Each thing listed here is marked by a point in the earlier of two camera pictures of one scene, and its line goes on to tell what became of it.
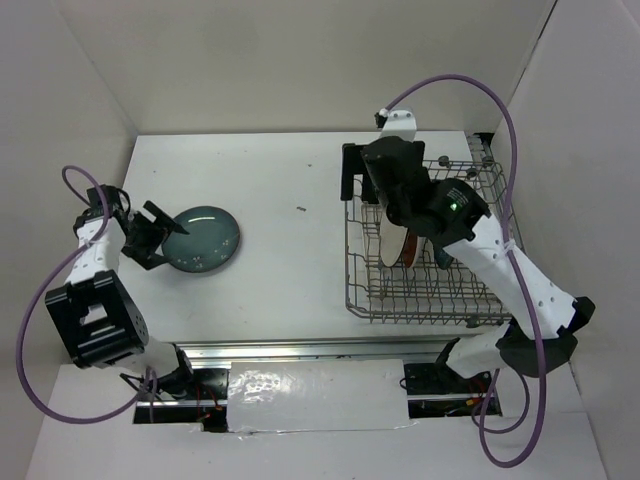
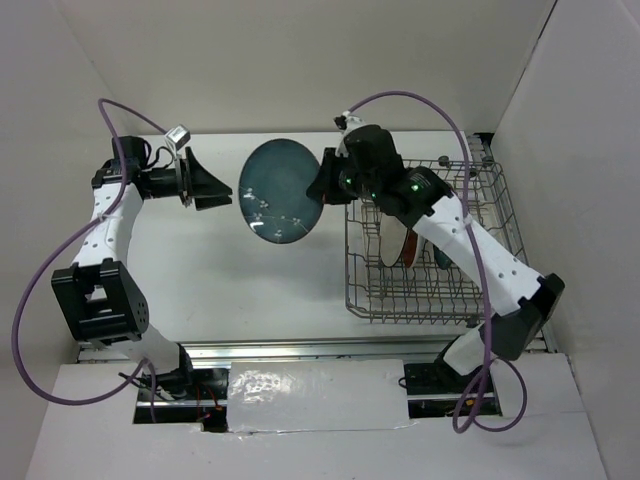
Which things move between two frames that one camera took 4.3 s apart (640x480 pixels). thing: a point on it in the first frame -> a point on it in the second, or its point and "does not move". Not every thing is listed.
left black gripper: (159, 231) -> (193, 180)
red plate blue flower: (410, 246) does not move
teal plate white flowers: (213, 239) -> (273, 185)
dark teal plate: (443, 259) does not move
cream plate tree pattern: (392, 239) does not move
